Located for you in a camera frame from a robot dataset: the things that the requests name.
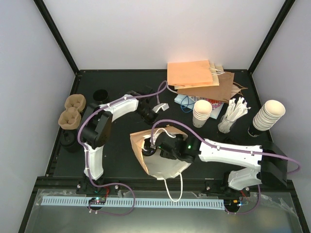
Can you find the orange paper bag stack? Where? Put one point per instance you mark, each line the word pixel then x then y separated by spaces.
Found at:
pixel 184 75

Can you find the orange paper bag white handles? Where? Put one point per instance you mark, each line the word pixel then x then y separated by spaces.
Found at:
pixel 155 165

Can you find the tall white cup stack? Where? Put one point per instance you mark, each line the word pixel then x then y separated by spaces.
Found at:
pixel 266 117

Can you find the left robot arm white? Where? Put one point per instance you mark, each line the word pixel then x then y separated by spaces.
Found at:
pixel 96 126

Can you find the checkered paper bag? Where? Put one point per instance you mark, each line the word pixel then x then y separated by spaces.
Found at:
pixel 216 106

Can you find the blue slotted cable duct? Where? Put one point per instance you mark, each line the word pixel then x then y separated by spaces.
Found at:
pixel 131 202

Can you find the black paper cup stack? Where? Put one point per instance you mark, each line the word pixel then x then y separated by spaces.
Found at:
pixel 101 96

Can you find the light blue paper bag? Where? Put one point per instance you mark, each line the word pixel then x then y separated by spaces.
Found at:
pixel 185 102

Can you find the white paper cup stack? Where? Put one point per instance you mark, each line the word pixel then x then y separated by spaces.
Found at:
pixel 201 112

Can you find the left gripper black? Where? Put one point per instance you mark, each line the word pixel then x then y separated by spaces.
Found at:
pixel 152 122

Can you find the pulp cup carrier stack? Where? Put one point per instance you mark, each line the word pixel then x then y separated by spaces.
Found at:
pixel 70 118

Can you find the brown kraft paper bag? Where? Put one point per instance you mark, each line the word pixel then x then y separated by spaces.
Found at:
pixel 223 92

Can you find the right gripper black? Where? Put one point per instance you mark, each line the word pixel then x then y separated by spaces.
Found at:
pixel 163 154

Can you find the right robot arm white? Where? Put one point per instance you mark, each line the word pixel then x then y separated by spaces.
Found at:
pixel 255 168

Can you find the black cup lid stack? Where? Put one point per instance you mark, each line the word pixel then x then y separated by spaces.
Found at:
pixel 68 141

